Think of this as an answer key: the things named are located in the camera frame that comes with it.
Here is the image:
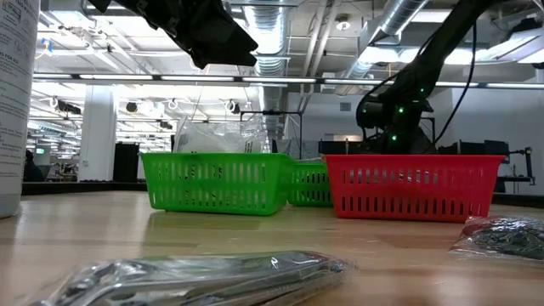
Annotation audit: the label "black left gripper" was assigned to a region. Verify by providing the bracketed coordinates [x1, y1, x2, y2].
[90, 0, 259, 71]

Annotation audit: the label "clear bag of white swabs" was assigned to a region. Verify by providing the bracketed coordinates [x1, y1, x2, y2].
[173, 117, 256, 154]
[237, 115, 274, 154]

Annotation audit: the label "clear bag black hair ties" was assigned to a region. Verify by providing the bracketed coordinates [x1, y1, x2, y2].
[449, 215, 544, 262]

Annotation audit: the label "bagged silver nail clipper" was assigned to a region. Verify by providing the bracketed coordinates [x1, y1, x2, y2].
[25, 249, 352, 306]

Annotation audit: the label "red plastic slotted basket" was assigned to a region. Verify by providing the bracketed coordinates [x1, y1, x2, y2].
[321, 153, 507, 224]

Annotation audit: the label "long ceiling light strip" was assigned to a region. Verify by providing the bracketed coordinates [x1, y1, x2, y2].
[31, 72, 544, 89]

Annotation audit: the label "green plastic slotted basket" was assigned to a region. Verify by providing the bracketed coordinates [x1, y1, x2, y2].
[288, 160, 333, 208]
[139, 151, 297, 217]

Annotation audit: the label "white column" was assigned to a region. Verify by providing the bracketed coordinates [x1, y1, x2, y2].
[78, 84, 118, 183]

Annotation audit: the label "white plastic cup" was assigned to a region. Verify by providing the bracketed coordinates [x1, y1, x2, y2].
[0, 0, 42, 219]

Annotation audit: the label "person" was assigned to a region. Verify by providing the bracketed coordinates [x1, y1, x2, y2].
[23, 148, 43, 183]

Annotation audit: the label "black stand frame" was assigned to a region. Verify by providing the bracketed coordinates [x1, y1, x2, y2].
[239, 110, 303, 161]

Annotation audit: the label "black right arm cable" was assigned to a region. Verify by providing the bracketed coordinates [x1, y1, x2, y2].
[420, 20, 478, 155]

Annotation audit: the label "black aluminium table frame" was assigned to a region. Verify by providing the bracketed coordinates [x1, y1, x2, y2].
[20, 180, 544, 209]

